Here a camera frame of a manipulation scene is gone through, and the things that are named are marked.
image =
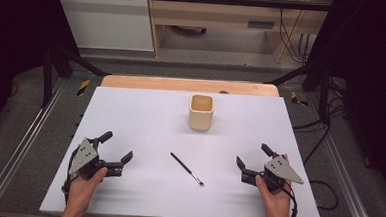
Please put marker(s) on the black curtain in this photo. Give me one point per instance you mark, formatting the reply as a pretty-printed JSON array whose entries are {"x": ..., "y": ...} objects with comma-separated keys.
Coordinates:
[
  {"x": 372, "y": 81},
  {"x": 14, "y": 39}
]

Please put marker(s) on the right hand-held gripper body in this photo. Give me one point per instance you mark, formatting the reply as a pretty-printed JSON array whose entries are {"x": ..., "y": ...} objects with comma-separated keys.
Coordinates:
[{"x": 276, "y": 173}]

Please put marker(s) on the light wooden desk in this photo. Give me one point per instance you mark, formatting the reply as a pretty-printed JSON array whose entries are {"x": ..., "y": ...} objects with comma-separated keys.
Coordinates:
[{"x": 216, "y": 16}]

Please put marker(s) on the person's right hand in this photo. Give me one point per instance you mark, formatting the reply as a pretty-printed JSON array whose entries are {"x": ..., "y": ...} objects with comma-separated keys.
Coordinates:
[{"x": 274, "y": 201}]

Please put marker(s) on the person's left hand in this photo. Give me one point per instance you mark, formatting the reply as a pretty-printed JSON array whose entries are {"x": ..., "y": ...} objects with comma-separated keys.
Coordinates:
[{"x": 85, "y": 186}]

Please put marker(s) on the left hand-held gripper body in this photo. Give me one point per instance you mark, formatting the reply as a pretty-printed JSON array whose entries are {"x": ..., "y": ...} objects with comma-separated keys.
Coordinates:
[{"x": 86, "y": 156}]

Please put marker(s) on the aluminium floor rail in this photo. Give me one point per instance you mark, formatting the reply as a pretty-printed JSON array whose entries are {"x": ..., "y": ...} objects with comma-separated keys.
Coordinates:
[
  {"x": 347, "y": 183},
  {"x": 15, "y": 152}
]

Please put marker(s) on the white cabinet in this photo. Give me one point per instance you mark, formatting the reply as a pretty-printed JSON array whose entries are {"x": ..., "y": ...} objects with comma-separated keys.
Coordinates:
[{"x": 107, "y": 20}]

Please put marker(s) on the thin black makeup brush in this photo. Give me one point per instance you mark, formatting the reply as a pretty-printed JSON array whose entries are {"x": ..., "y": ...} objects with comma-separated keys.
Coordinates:
[{"x": 187, "y": 169}]

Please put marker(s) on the yellow black tape strip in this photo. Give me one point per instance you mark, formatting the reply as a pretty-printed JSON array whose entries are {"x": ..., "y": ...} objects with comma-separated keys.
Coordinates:
[
  {"x": 83, "y": 86},
  {"x": 296, "y": 99}
]

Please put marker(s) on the black frame leg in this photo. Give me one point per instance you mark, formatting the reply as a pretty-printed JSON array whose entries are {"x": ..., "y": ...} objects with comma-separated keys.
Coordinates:
[
  {"x": 323, "y": 92},
  {"x": 47, "y": 77}
]

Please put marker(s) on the beige square cup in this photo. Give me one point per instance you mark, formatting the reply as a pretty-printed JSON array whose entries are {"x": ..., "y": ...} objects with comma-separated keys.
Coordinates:
[{"x": 200, "y": 117}]

